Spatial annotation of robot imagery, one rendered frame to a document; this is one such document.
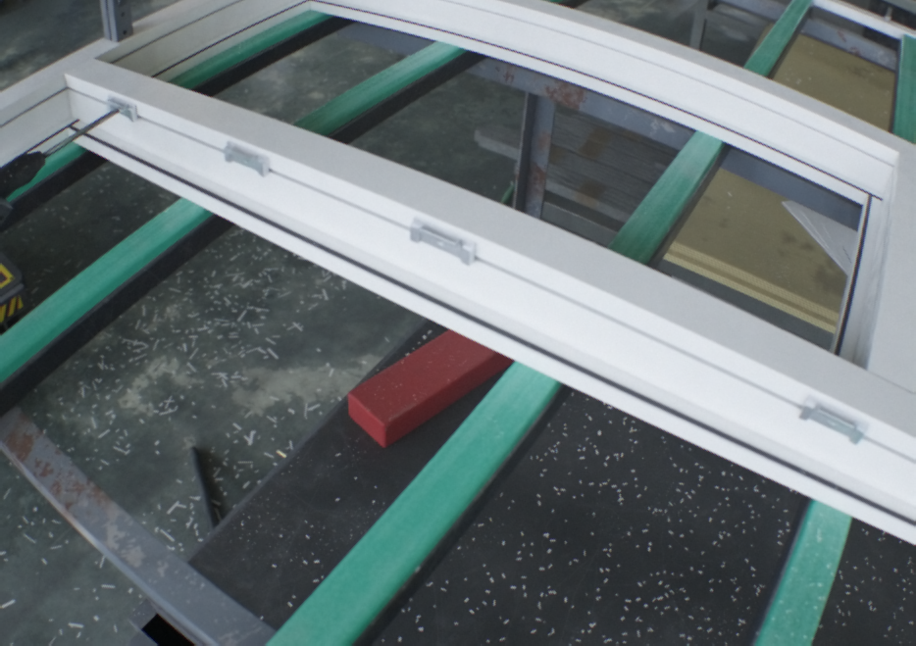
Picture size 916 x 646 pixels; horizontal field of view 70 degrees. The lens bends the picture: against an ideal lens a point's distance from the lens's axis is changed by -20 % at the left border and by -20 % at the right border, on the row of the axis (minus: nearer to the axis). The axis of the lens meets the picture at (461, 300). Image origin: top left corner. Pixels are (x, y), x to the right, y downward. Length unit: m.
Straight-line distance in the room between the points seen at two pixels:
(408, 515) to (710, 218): 0.79
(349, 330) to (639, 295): 1.33
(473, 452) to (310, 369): 1.24
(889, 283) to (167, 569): 0.56
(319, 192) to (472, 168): 1.73
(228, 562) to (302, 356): 1.03
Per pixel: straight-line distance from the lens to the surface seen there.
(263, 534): 0.79
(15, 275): 1.65
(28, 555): 1.59
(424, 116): 2.58
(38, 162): 0.72
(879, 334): 0.57
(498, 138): 1.84
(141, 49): 0.93
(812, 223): 1.23
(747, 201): 1.22
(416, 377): 0.85
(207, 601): 0.49
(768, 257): 1.12
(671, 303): 0.51
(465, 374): 0.86
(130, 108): 0.76
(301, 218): 0.64
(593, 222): 1.12
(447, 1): 0.99
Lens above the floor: 1.26
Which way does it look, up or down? 42 degrees down
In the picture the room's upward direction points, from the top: 5 degrees clockwise
